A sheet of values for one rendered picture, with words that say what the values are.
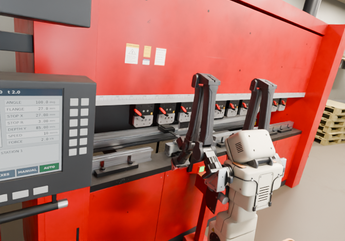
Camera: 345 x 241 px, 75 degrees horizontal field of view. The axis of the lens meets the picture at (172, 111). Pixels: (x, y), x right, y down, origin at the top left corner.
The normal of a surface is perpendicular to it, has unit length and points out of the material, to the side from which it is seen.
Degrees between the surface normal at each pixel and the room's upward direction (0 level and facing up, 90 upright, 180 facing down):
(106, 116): 90
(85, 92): 90
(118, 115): 90
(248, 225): 82
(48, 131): 90
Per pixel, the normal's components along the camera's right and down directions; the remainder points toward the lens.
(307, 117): -0.78, 0.06
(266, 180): 0.47, 0.17
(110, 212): 0.61, 0.30
